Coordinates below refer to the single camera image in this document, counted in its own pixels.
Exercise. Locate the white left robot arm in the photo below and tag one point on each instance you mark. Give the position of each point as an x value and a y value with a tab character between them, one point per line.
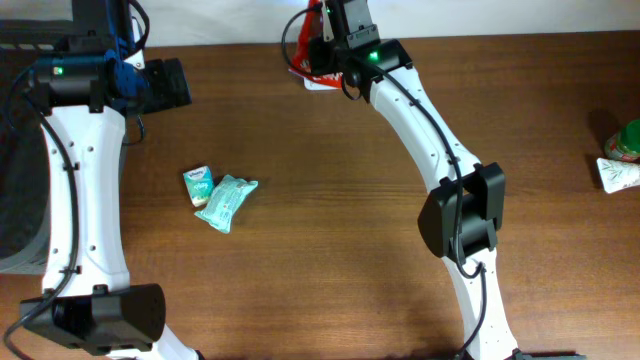
88	301

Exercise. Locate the teal wet wipes pack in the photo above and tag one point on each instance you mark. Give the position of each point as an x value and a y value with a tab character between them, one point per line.
226	199

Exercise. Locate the white barcode scanner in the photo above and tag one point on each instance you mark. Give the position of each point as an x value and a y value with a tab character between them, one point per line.
326	82

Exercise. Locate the small teal tissue pack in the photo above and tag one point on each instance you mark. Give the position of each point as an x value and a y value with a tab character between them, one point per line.
199	183

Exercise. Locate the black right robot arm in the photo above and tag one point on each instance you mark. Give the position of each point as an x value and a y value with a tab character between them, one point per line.
463	212

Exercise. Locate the green lid jar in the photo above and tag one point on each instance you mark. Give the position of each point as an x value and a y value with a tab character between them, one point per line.
624	145

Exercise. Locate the red candy bag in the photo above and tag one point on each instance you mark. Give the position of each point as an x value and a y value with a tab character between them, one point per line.
308	59

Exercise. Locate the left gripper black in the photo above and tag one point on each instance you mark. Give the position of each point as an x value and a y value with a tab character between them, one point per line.
170	88

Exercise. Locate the white cream tube gold cap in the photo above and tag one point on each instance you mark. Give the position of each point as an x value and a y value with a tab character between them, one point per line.
617	175

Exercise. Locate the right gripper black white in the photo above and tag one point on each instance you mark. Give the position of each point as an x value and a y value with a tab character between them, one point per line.
321	63

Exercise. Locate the dark grey plastic basket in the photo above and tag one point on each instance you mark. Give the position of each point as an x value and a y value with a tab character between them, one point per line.
25	211

